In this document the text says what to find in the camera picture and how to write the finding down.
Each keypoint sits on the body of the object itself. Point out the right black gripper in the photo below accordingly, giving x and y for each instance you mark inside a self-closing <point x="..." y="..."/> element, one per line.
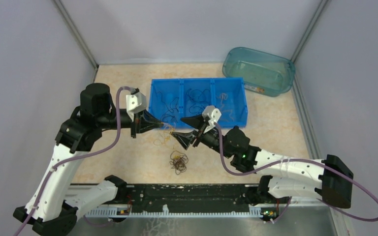
<point x="197" y="122"/>

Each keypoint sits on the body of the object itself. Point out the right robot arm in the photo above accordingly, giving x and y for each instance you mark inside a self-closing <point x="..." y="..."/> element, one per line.
<point x="282" y="176"/>

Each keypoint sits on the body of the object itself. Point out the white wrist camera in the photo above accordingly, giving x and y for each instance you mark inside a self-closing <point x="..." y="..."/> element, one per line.
<point x="135" y="102"/>
<point x="212" y="115"/>

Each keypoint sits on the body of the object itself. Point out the teal translucent plastic tub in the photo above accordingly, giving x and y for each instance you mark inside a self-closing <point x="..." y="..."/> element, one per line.
<point x="262" y="72"/>

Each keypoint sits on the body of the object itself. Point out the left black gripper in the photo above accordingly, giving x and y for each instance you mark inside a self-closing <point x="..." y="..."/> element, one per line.
<point x="143" y="122"/>

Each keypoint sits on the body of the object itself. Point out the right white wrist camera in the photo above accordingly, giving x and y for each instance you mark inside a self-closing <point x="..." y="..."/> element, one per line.
<point x="212" y="115"/>

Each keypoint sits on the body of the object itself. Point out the grey slotted cable duct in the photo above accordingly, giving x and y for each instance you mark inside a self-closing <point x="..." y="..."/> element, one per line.
<point x="118" y="212"/>

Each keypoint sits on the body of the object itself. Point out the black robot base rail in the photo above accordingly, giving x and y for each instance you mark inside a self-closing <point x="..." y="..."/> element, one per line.
<point x="194" y="198"/>

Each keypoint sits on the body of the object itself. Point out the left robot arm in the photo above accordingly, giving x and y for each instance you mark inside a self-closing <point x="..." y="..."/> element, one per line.
<point x="49" y="211"/>

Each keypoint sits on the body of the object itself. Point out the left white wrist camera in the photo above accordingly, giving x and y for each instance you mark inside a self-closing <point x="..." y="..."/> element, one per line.
<point x="135" y="102"/>

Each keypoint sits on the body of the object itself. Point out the blue divided plastic bin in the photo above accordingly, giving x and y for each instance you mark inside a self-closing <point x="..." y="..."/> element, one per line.
<point x="172" y="99"/>

